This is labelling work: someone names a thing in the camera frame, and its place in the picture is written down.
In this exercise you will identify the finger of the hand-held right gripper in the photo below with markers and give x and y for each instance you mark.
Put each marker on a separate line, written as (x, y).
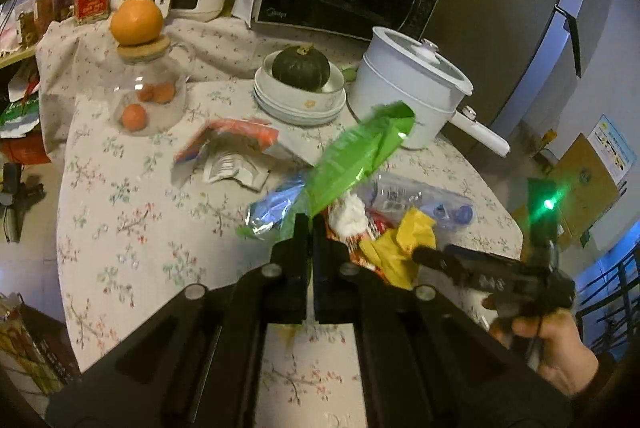
(485, 258)
(440, 260)

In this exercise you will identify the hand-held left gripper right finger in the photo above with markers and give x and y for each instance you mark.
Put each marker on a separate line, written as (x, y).
(327, 268)

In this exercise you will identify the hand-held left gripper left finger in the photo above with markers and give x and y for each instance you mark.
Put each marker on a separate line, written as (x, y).
(295, 268)

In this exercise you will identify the red printed wrapper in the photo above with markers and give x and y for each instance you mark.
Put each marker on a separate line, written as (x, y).
(352, 250)

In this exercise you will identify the yellow wrapper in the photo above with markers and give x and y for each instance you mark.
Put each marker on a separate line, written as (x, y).
(395, 253)

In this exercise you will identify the blue shiny wrapper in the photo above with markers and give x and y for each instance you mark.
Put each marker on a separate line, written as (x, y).
(275, 203)

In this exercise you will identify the clear plastic bottle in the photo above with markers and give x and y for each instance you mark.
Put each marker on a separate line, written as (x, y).
(410, 195)

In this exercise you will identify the green snack packet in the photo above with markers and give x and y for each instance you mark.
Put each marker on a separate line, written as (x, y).
(350, 153)

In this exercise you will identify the orange snack packet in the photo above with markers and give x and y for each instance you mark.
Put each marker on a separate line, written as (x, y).
(235, 130)

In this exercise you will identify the person's right hand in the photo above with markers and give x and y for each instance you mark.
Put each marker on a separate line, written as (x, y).
(555, 348)

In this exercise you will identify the white crumpled tissue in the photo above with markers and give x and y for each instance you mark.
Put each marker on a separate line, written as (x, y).
(350, 213)

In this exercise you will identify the dark metal rack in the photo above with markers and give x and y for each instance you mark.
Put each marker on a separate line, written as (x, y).
(610, 298)

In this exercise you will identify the cardboard box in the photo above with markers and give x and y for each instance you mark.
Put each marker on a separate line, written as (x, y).
(585, 178)

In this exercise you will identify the white floral plate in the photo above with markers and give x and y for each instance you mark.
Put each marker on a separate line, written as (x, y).
(300, 113)

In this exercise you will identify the white electric pot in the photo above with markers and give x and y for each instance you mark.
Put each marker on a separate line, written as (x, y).
(390, 98)

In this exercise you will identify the floral tablecloth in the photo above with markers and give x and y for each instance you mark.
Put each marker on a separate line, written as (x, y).
(125, 218)

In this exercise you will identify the dark green pumpkin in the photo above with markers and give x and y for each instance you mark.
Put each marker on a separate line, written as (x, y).
(300, 68)

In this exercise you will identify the glass pot lid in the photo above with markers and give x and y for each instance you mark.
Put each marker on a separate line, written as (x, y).
(420, 58)

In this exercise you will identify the small orange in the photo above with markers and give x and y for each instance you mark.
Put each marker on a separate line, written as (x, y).
(164, 92)
(134, 116)
(145, 93)

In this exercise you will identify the glass jar with cork lid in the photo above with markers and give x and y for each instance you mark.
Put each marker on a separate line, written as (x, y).
(150, 68)

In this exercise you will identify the grey refrigerator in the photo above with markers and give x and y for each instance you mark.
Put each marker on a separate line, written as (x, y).
(510, 8)

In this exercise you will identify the printed carton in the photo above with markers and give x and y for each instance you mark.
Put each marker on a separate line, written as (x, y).
(30, 348)

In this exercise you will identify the black tripod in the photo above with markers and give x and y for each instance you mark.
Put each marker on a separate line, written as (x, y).
(12, 203)

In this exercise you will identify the large orange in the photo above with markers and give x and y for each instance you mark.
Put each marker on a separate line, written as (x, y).
(136, 20)

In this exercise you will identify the green printed bag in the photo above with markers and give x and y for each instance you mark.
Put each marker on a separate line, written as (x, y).
(20, 113)

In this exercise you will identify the brown food jar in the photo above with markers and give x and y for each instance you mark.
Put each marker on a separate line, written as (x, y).
(37, 15)

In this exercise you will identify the blue wall poster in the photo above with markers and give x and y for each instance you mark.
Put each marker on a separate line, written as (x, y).
(612, 148)

